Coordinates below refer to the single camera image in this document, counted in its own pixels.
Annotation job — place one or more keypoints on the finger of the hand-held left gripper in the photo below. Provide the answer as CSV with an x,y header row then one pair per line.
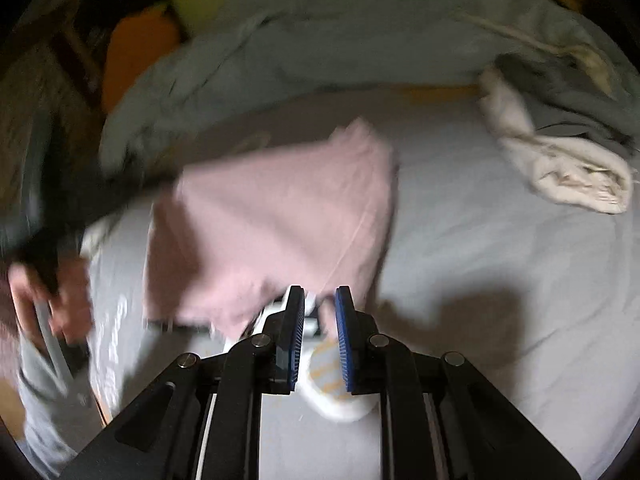
x,y
135,195

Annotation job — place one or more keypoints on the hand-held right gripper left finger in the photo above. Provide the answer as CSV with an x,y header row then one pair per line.
x,y
295,340

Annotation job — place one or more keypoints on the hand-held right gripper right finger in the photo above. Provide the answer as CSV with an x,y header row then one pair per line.
x,y
344,345

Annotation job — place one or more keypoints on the white yellow-striped sock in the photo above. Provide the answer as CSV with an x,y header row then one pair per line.
x,y
327,375

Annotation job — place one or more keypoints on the pink t-shirt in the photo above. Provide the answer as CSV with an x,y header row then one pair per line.
x,y
275,220

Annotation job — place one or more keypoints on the person's left hand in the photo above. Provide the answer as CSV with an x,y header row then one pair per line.
x,y
70,290

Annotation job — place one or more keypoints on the orange pillow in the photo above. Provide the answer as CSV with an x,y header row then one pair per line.
x,y
137,50

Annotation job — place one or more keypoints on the light grey bed sheet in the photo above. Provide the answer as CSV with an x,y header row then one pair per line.
x,y
490,270

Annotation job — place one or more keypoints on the person's grey pants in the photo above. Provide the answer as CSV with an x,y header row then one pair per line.
x,y
55,410

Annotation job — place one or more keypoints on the grey crumpled cloth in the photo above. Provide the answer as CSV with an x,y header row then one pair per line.
x,y
325,40

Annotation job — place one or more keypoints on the folded white cloth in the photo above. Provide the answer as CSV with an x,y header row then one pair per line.
x,y
560,165

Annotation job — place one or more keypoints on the folded dark grey cloth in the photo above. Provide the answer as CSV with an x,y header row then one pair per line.
x,y
565,105

